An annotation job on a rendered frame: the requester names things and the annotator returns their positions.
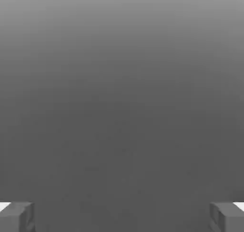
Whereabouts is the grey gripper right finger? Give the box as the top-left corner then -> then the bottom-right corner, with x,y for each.
209,201 -> 244,232

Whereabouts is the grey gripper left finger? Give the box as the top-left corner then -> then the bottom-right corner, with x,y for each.
0,201 -> 36,232

